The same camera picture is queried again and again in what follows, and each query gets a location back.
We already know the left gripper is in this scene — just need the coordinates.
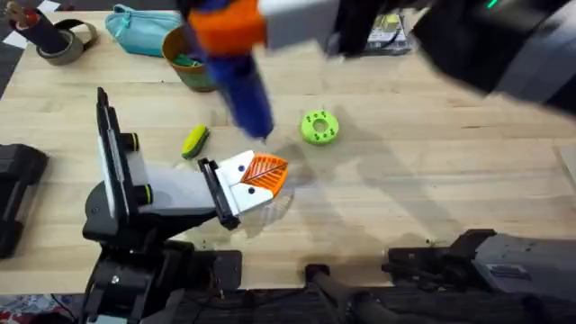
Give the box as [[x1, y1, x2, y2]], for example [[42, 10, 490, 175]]
[[82, 149, 290, 248]]

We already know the blue electric screwdriver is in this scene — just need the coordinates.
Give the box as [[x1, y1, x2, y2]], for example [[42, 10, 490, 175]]
[[179, 0, 276, 141]]

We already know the yellow green toy vegetable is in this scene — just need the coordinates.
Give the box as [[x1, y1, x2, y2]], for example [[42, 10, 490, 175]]
[[180, 123, 212, 161]]

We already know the box of small parts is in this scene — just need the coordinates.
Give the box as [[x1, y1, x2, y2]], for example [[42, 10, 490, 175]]
[[364, 13, 413, 57]]

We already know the green disc with holes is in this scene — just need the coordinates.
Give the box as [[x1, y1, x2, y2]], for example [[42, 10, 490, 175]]
[[300, 109, 341, 147]]

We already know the teal zip bag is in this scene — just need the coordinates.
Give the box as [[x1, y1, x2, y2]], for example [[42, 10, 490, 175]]
[[103, 4, 185, 59]]

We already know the black upright left wrist plate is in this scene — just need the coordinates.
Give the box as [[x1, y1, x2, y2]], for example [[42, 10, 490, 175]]
[[95, 86, 137, 222]]

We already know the olive tape roll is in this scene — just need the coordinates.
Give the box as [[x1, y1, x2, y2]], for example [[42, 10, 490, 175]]
[[35, 18, 99, 68]]

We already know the black box device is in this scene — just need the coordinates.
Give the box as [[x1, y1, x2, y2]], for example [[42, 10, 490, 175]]
[[0, 143, 50, 260]]

